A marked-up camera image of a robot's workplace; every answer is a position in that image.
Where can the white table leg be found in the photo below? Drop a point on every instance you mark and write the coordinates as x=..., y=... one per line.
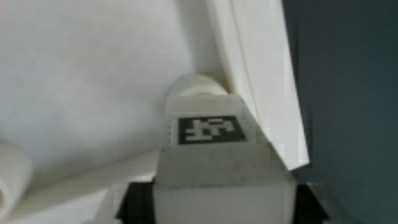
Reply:
x=222, y=183

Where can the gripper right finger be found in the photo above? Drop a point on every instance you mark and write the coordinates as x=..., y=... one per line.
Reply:
x=316, y=206

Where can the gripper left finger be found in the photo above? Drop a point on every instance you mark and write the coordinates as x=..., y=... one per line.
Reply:
x=126, y=207

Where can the white square table top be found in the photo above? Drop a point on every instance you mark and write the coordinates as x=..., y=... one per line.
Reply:
x=99, y=58

